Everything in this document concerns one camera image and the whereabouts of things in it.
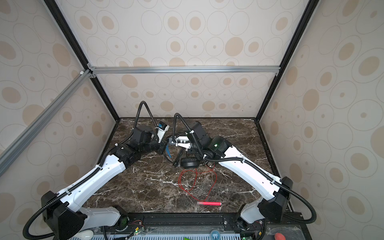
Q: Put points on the aluminium rail left wall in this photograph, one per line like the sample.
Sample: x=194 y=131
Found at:
x=29 y=134

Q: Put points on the horizontal aluminium rail back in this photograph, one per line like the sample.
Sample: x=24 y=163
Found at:
x=181 y=70

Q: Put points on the blue round cap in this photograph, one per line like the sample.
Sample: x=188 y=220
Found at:
x=215 y=235

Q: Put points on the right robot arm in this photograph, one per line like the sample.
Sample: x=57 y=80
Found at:
x=275 y=192

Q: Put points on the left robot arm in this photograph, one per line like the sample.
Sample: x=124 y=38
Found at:
x=63 y=211

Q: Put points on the black frame post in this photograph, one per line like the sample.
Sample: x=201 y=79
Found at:
x=302 y=25
x=59 y=18

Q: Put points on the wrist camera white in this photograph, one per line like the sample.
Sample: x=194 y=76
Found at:
x=183 y=141
x=162 y=129

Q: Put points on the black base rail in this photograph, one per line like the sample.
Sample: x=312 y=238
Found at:
x=197 y=226

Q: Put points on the red round object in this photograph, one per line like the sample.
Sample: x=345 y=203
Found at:
x=279 y=236

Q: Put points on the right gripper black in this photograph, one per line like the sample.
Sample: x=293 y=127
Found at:
x=191 y=150

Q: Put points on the white spoon-shaped tool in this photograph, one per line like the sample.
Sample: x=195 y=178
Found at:
x=85 y=235

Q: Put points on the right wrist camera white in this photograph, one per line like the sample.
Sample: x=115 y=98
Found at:
x=183 y=141

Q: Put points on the pink marker pen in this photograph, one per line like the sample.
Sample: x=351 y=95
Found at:
x=209 y=203

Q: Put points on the black blue headphones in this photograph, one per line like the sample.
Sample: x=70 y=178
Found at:
x=183 y=156

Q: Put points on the black frame post right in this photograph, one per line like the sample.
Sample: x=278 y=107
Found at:
x=302 y=25

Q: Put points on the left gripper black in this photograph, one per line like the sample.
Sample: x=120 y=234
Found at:
x=163 y=144

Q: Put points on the black frame post left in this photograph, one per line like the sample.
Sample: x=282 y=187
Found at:
x=59 y=18

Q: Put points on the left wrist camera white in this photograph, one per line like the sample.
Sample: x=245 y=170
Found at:
x=162 y=129

